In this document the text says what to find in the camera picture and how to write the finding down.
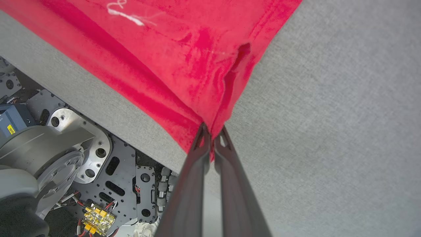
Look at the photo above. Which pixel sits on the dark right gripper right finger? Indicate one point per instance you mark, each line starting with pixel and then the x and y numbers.
pixel 236 197

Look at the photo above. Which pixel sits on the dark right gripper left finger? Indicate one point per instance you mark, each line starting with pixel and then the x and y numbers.
pixel 187 197

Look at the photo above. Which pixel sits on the black roller wheel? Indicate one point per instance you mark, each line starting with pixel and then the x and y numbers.
pixel 166 187

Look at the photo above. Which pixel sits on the blue box yellow label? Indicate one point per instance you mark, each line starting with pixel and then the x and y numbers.
pixel 14 118

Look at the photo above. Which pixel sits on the yellow connector block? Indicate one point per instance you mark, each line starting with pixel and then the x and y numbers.
pixel 97 219

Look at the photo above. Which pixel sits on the grey robot waist joint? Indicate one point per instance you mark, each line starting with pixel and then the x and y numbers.
pixel 29 158

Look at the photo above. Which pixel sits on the silver aluminium plate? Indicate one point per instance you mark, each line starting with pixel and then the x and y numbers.
pixel 95 141

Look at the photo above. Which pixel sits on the red white sports jersey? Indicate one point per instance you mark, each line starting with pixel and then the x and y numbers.
pixel 164 49

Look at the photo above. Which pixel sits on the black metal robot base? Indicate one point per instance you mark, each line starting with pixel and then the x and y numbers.
pixel 123 184

